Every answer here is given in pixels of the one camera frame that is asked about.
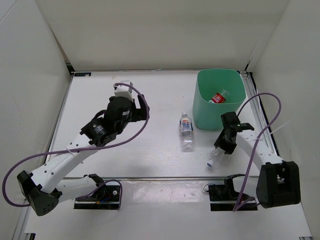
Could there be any clear bottle black label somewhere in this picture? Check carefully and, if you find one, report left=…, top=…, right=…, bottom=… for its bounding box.
left=205, top=147, right=225, bottom=168

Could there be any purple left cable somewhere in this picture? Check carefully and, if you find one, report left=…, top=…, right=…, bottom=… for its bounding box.
left=4, top=84, right=151, bottom=207

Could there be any red label plastic bottle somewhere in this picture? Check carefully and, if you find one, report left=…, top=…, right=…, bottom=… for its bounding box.
left=208, top=89, right=230, bottom=104

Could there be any green plastic bin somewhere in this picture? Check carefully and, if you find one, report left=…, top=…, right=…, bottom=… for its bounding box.
left=192, top=68, right=246, bottom=131

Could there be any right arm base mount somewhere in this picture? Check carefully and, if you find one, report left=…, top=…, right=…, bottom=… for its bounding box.
left=203, top=174, right=259, bottom=212

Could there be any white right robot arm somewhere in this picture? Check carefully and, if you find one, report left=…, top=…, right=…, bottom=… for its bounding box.
left=214, top=112, right=301, bottom=209

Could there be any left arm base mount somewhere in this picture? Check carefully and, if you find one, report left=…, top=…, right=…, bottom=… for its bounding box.
left=73, top=179, right=123, bottom=211

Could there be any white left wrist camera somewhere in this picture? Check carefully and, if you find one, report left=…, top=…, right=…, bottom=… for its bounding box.
left=113, top=84, right=134, bottom=102

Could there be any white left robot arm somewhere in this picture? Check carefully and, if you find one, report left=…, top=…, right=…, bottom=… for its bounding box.
left=17, top=95, right=149, bottom=216

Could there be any blue label plastic bottle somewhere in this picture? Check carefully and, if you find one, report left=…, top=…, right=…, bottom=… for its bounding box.
left=179, top=112, right=194, bottom=152

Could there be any aluminium table edge rail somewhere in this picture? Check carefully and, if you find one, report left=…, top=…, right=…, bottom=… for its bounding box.
left=62, top=176, right=261, bottom=181

